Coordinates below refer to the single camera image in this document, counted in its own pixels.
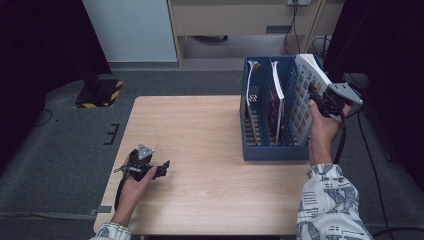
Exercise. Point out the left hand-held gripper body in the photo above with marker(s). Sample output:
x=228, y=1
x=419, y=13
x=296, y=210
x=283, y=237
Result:
x=141, y=165

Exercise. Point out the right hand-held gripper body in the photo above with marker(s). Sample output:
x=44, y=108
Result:
x=343, y=96

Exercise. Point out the white picture grid magazine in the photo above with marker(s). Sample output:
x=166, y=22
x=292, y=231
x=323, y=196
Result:
x=305, y=100

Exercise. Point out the blue file rack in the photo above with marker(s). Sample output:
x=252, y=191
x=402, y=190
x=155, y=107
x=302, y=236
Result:
x=276, y=154

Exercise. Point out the person's left hand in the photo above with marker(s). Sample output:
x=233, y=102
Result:
x=130, y=196

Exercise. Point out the person's right hand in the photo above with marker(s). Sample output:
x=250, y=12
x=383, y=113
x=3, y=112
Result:
x=323, y=136

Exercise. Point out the black floor tape mark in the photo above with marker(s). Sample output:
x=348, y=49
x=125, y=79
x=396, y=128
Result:
x=115, y=133

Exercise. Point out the grey tape piece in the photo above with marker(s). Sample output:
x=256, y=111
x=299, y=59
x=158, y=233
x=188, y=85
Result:
x=101, y=210

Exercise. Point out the black curtain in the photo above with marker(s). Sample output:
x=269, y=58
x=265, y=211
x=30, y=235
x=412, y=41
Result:
x=393, y=50
x=40, y=66

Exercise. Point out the black yellow striped stand base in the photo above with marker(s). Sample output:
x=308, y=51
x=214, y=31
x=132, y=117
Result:
x=100, y=96

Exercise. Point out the white power strip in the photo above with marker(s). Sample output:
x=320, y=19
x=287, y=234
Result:
x=299, y=2

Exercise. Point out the light wooden desk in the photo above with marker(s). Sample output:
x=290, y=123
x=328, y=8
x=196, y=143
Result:
x=233, y=20

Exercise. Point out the white cabinet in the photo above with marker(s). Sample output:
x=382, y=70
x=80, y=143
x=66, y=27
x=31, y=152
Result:
x=130, y=30

